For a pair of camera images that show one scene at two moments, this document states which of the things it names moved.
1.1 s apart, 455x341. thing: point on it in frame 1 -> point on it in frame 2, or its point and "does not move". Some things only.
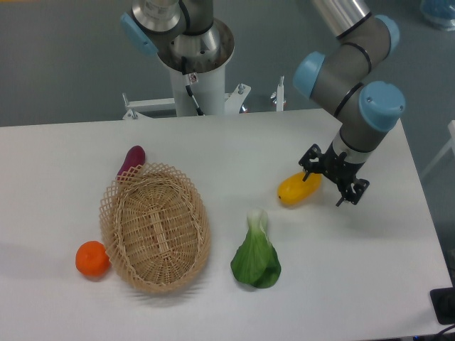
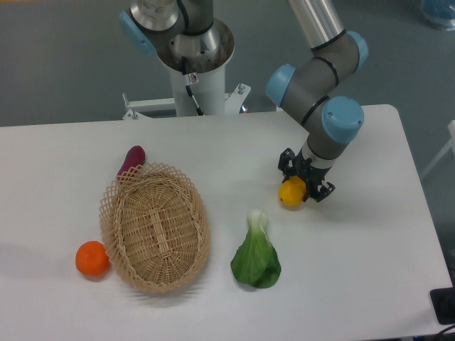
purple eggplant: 136,157 does not move
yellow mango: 293,190 does not move
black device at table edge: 443,300 does not move
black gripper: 337,168 -> 311,175
